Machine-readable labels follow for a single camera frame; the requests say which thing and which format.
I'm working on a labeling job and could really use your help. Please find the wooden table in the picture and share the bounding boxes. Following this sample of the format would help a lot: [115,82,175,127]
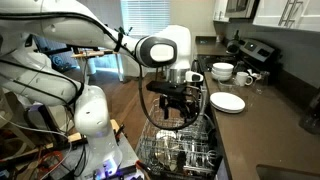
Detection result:
[70,49,124,83]

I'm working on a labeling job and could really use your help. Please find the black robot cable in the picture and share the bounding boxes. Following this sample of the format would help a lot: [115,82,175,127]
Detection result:
[0,11,205,132]

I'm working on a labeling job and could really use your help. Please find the stainless steel microwave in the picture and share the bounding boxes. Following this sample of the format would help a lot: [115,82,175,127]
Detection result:
[224,0,260,20]

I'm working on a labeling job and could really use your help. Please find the small black orange clamp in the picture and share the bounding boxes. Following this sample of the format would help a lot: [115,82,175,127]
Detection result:
[113,123,127,138]

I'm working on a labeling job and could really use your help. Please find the blue patterned object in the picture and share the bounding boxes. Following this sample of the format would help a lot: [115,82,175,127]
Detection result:
[33,34,79,73]

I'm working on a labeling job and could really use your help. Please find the white mug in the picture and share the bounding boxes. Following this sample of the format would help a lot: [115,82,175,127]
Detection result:
[234,71,254,87]

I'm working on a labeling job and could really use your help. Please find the kitchen sink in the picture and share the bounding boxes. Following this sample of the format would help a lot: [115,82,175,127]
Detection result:
[255,163,320,180]

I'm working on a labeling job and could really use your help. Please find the white window blinds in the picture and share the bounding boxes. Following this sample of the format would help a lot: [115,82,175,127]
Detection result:
[120,0,172,38]

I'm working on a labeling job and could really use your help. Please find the white double door wall cabinet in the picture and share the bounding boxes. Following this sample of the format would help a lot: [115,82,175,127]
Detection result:
[252,0,320,33]

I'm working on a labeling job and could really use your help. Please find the small white object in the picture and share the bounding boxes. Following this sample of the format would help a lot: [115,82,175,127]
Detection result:
[248,68,263,81]

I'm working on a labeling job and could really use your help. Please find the stainless steel stove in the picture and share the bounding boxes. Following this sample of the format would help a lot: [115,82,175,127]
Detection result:
[191,37,283,76]

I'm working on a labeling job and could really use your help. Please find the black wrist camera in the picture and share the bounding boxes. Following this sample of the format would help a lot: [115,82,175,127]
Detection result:
[145,80,198,98]

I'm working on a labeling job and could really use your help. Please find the grey robot mounting table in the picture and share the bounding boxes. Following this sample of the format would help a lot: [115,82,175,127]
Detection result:
[58,131,148,180]

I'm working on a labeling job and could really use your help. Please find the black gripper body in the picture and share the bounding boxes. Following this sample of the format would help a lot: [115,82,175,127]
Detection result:
[159,94,201,113]

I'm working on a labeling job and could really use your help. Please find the narrow white wall cabinet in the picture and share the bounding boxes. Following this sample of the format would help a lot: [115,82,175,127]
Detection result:
[212,0,231,23]

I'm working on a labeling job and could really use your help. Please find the white ceramic bowl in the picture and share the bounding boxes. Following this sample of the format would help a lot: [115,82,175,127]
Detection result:
[211,73,233,83]
[212,62,235,74]
[211,70,234,79]

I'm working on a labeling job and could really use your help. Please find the clear glass container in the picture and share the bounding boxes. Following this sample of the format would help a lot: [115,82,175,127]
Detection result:
[218,79,241,95]

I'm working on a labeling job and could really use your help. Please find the orange cable coil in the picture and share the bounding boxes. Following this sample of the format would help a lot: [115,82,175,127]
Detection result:
[36,150,65,175]

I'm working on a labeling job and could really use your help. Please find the wire dishwasher rack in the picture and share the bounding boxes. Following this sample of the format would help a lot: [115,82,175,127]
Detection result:
[134,84,224,178]

